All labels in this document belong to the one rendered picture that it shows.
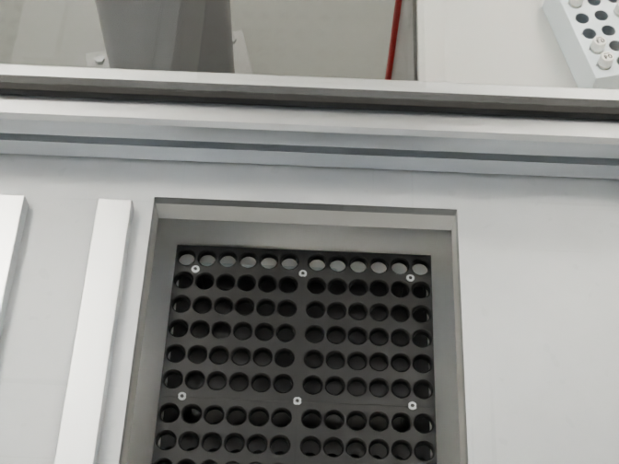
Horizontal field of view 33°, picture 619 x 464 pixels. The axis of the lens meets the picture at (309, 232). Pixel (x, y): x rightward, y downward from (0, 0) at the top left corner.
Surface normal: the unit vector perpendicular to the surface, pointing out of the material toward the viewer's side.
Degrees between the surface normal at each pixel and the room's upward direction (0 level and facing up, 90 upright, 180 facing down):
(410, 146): 90
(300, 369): 0
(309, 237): 0
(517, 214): 0
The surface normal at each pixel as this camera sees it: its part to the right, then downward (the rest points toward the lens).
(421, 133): -0.01, 0.25
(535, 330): 0.02, -0.51
